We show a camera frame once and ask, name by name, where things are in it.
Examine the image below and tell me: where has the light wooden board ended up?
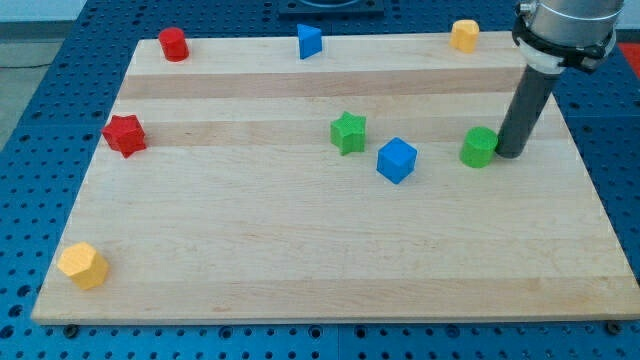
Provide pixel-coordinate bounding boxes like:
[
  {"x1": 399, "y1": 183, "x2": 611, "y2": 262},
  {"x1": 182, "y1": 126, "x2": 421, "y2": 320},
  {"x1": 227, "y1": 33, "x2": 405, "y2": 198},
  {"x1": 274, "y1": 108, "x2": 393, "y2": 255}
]
[{"x1": 32, "y1": 32, "x2": 639, "y2": 325}]

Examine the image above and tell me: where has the red star block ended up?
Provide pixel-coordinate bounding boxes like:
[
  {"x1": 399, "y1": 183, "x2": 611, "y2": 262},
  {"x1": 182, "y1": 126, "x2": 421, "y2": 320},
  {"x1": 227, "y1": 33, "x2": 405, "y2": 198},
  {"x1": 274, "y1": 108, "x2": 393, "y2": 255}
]
[{"x1": 101, "y1": 115, "x2": 146, "y2": 158}]

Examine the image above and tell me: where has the yellow heart block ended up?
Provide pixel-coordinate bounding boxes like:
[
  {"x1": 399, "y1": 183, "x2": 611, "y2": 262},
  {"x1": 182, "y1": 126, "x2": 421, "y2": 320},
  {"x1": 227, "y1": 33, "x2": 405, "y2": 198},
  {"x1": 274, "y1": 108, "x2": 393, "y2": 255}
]
[{"x1": 449, "y1": 19, "x2": 480, "y2": 53}]

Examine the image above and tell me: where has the yellow hexagon block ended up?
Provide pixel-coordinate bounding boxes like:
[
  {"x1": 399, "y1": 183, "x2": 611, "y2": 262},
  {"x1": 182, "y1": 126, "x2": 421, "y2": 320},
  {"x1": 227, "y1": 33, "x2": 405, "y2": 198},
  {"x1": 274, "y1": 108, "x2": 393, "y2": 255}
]
[{"x1": 57, "y1": 242, "x2": 109, "y2": 290}]

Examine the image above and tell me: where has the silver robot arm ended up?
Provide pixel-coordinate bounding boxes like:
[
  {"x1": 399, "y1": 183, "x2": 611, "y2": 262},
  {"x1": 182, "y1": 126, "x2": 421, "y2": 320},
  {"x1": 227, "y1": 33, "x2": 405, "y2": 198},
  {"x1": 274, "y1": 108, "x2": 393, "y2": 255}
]
[{"x1": 496, "y1": 0, "x2": 624, "y2": 159}]

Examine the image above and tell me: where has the blue cube block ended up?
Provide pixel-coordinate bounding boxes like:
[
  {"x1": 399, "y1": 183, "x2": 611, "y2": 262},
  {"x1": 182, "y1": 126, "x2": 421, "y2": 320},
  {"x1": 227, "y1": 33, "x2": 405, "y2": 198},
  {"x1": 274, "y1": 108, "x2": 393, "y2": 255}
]
[{"x1": 376, "y1": 137, "x2": 418, "y2": 184}]

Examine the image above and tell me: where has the blue triangle block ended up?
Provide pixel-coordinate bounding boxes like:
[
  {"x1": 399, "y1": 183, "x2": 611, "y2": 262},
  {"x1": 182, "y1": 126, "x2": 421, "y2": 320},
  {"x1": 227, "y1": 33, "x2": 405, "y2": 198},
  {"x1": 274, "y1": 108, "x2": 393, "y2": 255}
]
[{"x1": 297, "y1": 24, "x2": 323, "y2": 60}]

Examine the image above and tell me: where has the green cylinder block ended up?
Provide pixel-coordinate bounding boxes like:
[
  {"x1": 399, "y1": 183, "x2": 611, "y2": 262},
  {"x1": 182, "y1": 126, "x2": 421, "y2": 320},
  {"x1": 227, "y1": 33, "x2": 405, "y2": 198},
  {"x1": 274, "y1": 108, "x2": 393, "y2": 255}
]
[{"x1": 459, "y1": 127, "x2": 498, "y2": 168}]

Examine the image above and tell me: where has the red cylinder block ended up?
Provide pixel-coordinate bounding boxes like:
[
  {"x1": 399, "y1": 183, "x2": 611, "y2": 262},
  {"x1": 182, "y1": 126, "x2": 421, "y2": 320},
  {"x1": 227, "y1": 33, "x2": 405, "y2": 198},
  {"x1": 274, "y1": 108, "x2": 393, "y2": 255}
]
[{"x1": 158, "y1": 27, "x2": 190, "y2": 62}]

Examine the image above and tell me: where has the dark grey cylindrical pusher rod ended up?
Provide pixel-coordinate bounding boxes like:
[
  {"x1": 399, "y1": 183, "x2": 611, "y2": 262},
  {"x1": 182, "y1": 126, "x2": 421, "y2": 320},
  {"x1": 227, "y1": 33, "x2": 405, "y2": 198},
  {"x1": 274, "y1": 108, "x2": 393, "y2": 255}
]
[{"x1": 495, "y1": 65, "x2": 560, "y2": 159}]

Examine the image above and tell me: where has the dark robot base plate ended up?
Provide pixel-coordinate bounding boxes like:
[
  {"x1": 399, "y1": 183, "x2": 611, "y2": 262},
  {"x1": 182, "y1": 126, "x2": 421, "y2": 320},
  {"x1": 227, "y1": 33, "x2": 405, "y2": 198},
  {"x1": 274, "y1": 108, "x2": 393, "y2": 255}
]
[{"x1": 276, "y1": 0, "x2": 385, "y2": 18}]

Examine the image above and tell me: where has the green star block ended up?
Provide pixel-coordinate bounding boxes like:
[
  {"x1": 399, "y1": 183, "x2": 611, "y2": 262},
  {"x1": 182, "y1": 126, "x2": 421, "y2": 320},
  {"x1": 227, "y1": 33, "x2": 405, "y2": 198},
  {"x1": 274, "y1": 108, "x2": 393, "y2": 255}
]
[{"x1": 330, "y1": 112, "x2": 366, "y2": 156}]

